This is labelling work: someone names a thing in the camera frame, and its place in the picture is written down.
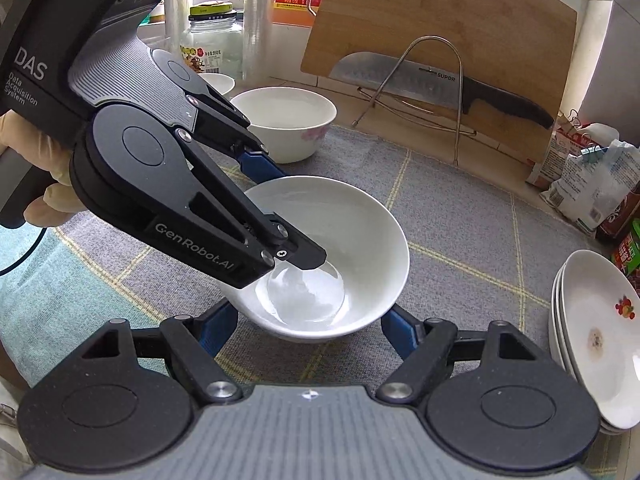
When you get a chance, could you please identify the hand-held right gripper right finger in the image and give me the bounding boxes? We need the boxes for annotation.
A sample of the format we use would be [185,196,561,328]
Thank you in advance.
[376,307,551,406]

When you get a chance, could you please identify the metal wire rack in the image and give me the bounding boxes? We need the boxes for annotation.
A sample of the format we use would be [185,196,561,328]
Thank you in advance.
[351,35,478,167]

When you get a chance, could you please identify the black cable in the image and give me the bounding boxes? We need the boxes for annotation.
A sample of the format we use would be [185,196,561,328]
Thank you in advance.
[0,227,48,277]

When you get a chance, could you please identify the white plate with fruit print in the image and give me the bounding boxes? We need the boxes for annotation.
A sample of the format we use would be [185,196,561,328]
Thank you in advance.
[552,260,640,433]
[548,280,636,437]

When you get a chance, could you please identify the glass jar with green lid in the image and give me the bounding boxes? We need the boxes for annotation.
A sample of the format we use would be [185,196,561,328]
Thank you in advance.
[180,2,246,81]

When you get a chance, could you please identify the plain white bowl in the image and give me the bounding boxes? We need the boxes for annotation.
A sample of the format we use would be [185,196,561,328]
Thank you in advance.
[215,176,410,344]

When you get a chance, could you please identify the white printed plastic bag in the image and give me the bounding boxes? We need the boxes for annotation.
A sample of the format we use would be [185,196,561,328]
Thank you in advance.
[547,140,640,238]

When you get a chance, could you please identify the dark soy sauce bottle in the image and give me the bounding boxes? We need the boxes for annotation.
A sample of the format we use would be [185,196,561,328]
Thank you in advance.
[595,195,640,243]

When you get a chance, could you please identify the stained white plate fruit print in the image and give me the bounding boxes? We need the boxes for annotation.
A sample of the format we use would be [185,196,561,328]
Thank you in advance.
[559,249,640,430]

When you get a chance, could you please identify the red and white paper bag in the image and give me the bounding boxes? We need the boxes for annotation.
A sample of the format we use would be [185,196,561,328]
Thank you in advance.
[525,110,621,191]

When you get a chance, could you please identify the white bowl with pink flowers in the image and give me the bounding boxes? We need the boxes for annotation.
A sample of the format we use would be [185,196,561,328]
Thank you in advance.
[198,72,236,101]
[230,86,337,164]

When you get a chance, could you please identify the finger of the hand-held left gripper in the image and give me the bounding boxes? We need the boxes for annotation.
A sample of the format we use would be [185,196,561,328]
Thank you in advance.
[185,77,288,186]
[145,127,328,290]

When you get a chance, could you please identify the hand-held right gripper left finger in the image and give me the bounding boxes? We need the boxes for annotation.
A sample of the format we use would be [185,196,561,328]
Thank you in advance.
[85,299,243,406]

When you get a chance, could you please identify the stack of clear plastic cups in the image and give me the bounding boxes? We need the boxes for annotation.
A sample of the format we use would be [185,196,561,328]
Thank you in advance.
[242,0,276,81]

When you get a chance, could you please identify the person's left hand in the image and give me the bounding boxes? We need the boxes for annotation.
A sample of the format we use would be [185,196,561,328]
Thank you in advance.
[0,110,86,228]

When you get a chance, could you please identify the black handled kitchen knife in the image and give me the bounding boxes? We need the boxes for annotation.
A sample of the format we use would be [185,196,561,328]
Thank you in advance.
[328,51,556,129]

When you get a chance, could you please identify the bamboo cutting board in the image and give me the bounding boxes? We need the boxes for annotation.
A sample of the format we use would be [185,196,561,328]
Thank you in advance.
[300,0,578,168]

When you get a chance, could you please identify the grey teal checked mat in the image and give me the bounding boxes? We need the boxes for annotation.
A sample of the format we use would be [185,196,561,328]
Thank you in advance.
[0,125,640,480]

